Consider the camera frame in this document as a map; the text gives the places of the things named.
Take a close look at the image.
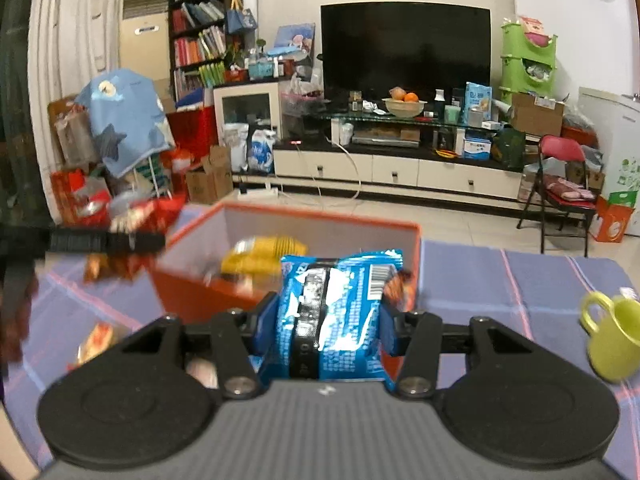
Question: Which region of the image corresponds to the green mug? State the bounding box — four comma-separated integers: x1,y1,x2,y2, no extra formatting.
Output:
580,290,640,384

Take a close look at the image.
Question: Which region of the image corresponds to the blue white standing pouch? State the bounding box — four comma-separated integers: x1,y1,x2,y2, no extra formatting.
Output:
465,82,494,127

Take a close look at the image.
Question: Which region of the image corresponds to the yellow snack packet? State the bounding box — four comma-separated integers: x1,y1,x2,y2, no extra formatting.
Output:
220,236,309,282

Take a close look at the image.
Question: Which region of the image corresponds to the white television stand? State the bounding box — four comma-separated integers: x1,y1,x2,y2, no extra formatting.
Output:
272,110,532,211

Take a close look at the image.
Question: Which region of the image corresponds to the white glass-door cabinet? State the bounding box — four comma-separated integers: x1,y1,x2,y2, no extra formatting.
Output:
212,82,281,144

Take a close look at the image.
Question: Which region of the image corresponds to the dark bookshelf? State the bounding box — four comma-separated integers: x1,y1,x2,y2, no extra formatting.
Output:
167,0,247,103

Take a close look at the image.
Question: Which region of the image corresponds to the small orange snack packet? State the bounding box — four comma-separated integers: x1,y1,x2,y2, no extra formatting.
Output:
75,322,117,367

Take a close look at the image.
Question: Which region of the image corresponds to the white power strip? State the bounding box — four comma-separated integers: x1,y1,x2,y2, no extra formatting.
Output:
237,187,281,201

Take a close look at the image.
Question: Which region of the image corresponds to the silver media player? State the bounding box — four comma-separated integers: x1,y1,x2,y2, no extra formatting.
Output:
352,127,421,149

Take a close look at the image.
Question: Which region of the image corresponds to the silver pink snack packet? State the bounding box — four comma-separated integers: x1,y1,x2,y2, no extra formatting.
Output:
185,357,222,392

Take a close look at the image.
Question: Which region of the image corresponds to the orange cardboard box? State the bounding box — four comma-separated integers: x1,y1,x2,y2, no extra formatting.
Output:
150,201,422,393

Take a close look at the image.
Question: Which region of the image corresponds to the blue black-striped snack packet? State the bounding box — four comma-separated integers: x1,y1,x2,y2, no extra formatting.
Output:
257,249,405,395

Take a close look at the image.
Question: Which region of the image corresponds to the small cardboard floor box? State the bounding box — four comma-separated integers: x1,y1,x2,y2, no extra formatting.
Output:
186,146,234,204

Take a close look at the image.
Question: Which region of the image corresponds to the blue plaid tablecloth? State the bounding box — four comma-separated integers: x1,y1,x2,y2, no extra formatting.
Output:
0,240,640,467

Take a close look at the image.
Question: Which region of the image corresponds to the orange green shopping bag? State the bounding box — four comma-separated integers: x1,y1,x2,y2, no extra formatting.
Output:
590,192,634,244

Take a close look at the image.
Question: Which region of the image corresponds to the brown cardboard box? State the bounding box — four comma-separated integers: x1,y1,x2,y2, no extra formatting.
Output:
510,92,567,137

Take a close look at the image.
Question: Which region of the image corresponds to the red folding chair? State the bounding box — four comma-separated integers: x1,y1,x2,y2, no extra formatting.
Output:
516,135,599,257

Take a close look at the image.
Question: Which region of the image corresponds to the dark green bag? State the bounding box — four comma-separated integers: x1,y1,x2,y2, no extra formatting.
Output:
492,127,526,169

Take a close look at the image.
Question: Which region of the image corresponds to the fruit bowl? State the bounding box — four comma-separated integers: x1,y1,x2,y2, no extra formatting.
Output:
382,97,429,119

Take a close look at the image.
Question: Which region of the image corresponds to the blue star-print cloth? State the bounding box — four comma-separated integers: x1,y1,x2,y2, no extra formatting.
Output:
75,67,176,179

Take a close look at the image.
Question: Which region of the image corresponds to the floor standing air conditioner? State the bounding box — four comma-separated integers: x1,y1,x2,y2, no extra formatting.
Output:
120,0,171,84

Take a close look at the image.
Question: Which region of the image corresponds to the brown chocolate cookie packet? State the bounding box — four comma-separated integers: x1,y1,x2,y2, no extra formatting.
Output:
84,199,187,282

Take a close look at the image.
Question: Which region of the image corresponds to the blue white floor bag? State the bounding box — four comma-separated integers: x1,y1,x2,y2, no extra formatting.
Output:
247,129,277,174

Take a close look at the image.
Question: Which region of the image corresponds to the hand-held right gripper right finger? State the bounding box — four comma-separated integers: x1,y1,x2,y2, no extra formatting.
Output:
380,302,538,401

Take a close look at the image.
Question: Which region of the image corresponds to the green plastic rack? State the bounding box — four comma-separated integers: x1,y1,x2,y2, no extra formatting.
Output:
500,21,558,106

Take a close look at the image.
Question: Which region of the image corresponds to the red storage box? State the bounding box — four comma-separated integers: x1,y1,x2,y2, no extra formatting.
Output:
167,107,219,161

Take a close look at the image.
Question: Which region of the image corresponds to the black television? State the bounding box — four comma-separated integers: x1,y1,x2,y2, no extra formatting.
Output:
320,2,492,111

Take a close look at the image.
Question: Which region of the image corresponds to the white curtain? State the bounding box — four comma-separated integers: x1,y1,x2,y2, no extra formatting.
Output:
30,0,127,171

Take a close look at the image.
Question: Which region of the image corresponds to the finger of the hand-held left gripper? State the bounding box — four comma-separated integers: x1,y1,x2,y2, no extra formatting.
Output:
49,229,167,257

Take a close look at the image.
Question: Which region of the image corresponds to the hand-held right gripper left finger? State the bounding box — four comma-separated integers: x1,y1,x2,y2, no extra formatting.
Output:
120,292,281,402

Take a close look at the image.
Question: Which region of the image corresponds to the blue white tissue box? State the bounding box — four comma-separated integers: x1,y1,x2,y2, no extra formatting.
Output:
462,130,494,160

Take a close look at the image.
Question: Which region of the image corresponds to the small white fridge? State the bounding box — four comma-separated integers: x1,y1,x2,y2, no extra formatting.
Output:
577,86,640,239

